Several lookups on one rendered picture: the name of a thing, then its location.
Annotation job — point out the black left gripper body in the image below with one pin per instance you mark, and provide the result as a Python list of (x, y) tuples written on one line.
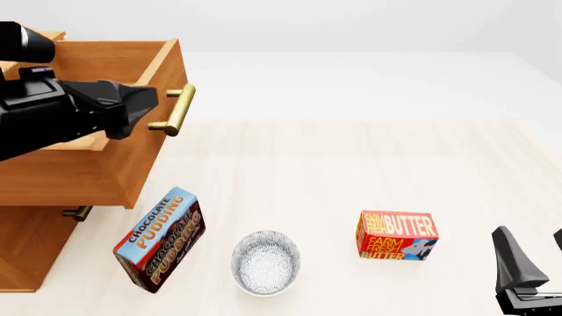
[(39, 108)]

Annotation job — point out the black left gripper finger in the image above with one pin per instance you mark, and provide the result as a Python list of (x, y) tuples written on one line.
[(125, 123), (118, 92)]

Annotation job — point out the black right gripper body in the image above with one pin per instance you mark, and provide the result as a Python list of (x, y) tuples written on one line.
[(531, 303)]

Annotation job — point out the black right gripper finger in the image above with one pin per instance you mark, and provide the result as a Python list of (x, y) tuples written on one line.
[(559, 240), (513, 263)]

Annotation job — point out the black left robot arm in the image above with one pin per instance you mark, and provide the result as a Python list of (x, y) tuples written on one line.
[(30, 44)]

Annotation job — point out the wooden cabinet drawer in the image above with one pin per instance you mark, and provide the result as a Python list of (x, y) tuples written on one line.
[(66, 177), (30, 237)]

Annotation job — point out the wooden cabinet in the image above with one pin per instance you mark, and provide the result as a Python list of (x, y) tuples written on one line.
[(17, 283)]

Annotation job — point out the patterned black and white bowl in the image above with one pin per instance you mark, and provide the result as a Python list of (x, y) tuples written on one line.
[(265, 263)]

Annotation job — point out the red butter box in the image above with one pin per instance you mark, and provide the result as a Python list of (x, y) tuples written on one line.
[(395, 237)]

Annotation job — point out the chocolate pudding box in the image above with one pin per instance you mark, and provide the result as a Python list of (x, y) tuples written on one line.
[(158, 240)]

